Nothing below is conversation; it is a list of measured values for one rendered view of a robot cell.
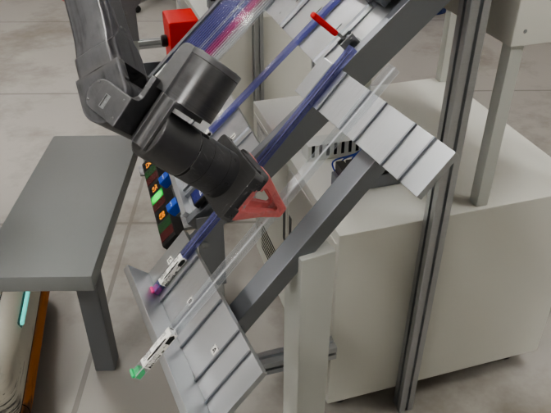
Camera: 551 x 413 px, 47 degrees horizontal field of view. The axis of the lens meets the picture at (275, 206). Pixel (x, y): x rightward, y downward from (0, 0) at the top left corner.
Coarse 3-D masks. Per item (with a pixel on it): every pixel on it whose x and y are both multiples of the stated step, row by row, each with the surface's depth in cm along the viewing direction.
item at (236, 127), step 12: (192, 120) 144; (204, 120) 140; (228, 120) 133; (240, 120) 129; (216, 132) 134; (228, 132) 130; (240, 132) 127; (252, 132) 124; (240, 144) 124; (252, 144) 121; (192, 192) 127; (192, 204) 125
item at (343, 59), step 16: (352, 48) 94; (336, 64) 95; (320, 80) 96; (320, 96) 96; (304, 112) 97; (288, 128) 97; (272, 144) 98; (256, 160) 99; (208, 224) 101; (192, 240) 102; (160, 288) 103
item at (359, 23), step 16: (288, 0) 142; (304, 0) 137; (320, 0) 132; (352, 0) 123; (400, 0) 112; (272, 16) 144; (288, 16) 138; (304, 16) 133; (336, 16) 124; (352, 16) 120; (368, 16) 116; (384, 16) 113; (288, 32) 135; (320, 32) 126; (352, 32) 118; (368, 32) 114; (304, 48) 126; (320, 48) 122; (336, 48) 118
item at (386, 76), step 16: (384, 80) 72; (368, 96) 73; (352, 112) 74; (336, 128) 74; (352, 128) 74; (336, 144) 74; (320, 160) 75; (304, 176) 75; (288, 192) 76; (256, 224) 77; (240, 240) 78; (256, 240) 77; (240, 256) 77; (224, 272) 78; (208, 288) 78; (192, 304) 79; (176, 320) 80; (144, 368) 81
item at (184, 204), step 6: (174, 180) 131; (180, 180) 133; (174, 186) 129; (180, 186) 130; (180, 192) 127; (180, 198) 125; (186, 198) 127; (180, 204) 124; (186, 204) 124; (180, 210) 123; (186, 210) 122; (186, 216) 122
